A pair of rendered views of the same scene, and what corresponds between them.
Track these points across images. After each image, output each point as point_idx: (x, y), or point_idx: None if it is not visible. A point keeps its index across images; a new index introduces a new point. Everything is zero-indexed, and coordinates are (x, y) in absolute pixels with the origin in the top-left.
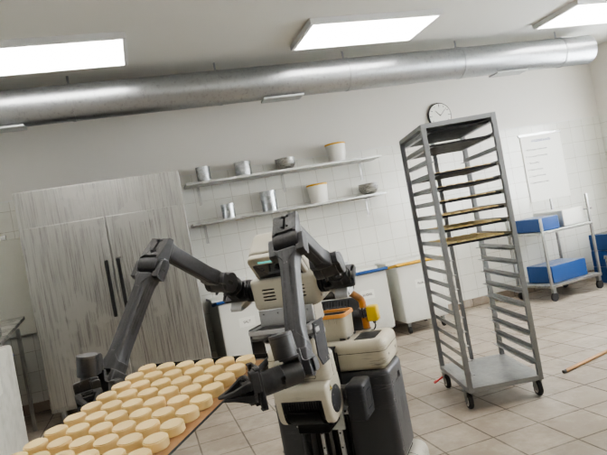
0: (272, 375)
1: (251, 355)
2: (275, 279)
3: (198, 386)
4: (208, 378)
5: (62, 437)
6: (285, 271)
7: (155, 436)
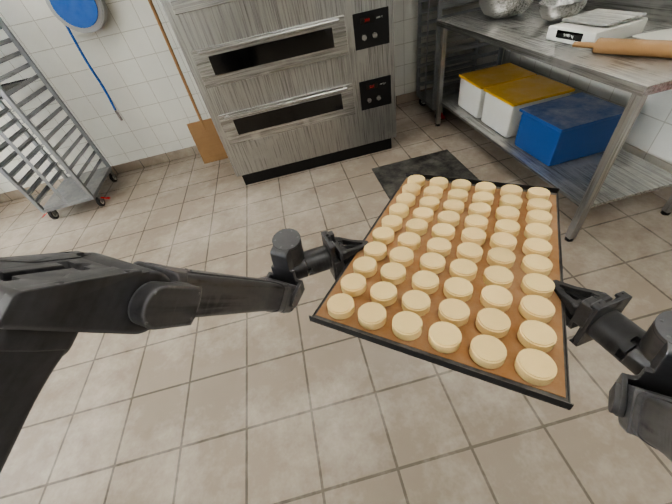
0: (312, 248)
1: (330, 305)
2: None
3: (392, 252)
4: (384, 265)
5: (510, 215)
6: (204, 272)
7: (406, 197)
